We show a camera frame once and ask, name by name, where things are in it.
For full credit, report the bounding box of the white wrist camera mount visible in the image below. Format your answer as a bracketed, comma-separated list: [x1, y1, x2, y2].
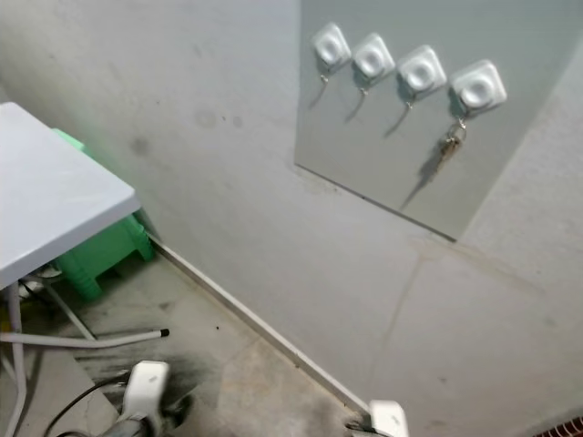
[126, 361, 172, 421]
[368, 400, 410, 437]

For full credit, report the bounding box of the red brick tile strip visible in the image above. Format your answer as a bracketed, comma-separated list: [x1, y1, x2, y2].
[556, 417, 583, 437]

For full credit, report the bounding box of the white baseboard strip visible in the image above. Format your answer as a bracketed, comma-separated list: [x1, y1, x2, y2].
[145, 233, 372, 416]

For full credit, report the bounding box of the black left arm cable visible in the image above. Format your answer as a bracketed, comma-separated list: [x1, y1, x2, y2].
[46, 371, 134, 437]

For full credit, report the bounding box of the white square wall hook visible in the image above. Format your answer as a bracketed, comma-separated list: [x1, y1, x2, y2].
[396, 44, 448, 108]
[450, 59, 508, 119]
[310, 22, 353, 85]
[352, 33, 397, 96]

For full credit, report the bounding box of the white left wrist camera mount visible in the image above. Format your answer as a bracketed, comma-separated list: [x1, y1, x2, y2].
[126, 361, 172, 421]

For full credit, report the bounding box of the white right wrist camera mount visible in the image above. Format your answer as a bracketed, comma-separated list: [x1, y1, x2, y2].
[368, 400, 410, 437]

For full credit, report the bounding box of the green plastic stool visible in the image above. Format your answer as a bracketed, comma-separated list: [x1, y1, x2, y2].
[51, 127, 155, 302]

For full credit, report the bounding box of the white folding table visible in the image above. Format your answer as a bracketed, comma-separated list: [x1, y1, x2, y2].
[0, 101, 171, 437]

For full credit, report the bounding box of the grey wall board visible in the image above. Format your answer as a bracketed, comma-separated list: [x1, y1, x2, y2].
[293, 0, 583, 243]

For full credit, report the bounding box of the metal key bunch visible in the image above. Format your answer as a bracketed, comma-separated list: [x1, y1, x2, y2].
[435, 117, 468, 175]

